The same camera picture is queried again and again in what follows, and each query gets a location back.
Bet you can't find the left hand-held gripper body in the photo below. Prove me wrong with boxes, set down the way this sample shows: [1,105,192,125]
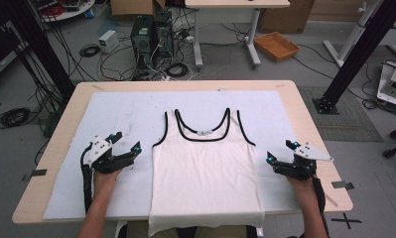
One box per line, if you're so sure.
[86,135,136,175]

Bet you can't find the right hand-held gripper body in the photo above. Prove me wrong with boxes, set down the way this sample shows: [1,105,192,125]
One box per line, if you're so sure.
[273,142,334,181]

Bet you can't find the white tank top black trim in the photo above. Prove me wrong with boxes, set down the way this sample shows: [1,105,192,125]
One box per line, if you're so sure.
[148,107,266,238]

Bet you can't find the person's right hand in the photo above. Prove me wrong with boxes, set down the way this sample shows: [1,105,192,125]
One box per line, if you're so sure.
[285,176,318,203]

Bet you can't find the person's left hand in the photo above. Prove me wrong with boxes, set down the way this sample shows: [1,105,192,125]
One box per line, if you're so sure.
[91,168,124,196]

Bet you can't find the pale felt mat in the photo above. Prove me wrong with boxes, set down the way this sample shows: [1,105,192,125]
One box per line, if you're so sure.
[42,89,321,221]

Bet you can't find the light wooden table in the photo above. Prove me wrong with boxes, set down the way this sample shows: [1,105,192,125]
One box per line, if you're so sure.
[11,79,353,225]

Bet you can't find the black tape piece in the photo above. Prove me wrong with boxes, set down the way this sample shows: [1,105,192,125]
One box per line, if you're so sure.
[21,169,49,182]
[330,180,355,190]

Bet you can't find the tan tape strip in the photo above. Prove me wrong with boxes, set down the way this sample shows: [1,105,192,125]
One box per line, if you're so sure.
[324,192,339,208]

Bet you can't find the grey floor mat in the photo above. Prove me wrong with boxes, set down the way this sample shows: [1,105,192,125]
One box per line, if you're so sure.
[298,86,384,143]

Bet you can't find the black tape cross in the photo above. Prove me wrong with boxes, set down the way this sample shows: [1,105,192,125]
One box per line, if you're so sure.
[330,212,363,230]

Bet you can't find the person's legs khaki trousers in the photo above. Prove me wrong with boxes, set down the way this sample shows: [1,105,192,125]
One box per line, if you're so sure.
[125,220,249,238]

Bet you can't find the white power supply box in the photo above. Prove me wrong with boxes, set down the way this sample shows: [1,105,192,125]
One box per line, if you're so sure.
[98,29,120,54]

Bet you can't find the orange wicker basket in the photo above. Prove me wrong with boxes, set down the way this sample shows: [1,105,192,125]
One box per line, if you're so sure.
[253,31,301,62]

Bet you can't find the black computer tower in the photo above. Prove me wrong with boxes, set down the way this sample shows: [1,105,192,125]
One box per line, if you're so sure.
[152,11,176,61]
[130,14,155,69]

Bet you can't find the white machine on floor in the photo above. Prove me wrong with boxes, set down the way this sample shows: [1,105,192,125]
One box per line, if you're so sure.
[376,60,396,109]

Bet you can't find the white metal stand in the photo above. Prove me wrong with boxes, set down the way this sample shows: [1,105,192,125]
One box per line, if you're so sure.
[323,0,385,68]

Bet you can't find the large closed cardboard box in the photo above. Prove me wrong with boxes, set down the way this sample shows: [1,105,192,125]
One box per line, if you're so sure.
[258,0,316,34]

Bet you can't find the round white table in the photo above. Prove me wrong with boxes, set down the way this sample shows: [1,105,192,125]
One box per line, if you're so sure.
[30,0,96,23]

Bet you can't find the dark equipment rack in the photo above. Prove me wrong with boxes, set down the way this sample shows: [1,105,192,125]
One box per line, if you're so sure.
[0,19,30,85]

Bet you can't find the white-legged desk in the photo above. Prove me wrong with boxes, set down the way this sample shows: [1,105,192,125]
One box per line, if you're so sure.
[184,0,291,69]

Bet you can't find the large coiled black cable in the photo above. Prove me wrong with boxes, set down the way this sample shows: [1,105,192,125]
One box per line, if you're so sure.
[0,107,32,130]

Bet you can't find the small coiled black cable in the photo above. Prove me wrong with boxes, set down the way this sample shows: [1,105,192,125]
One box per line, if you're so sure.
[78,44,101,58]

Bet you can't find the black metal post with base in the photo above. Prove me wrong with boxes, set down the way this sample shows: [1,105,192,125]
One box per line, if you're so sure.
[313,0,396,115]

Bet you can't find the red cable bundle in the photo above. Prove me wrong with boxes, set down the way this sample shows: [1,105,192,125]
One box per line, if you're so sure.
[42,3,65,18]

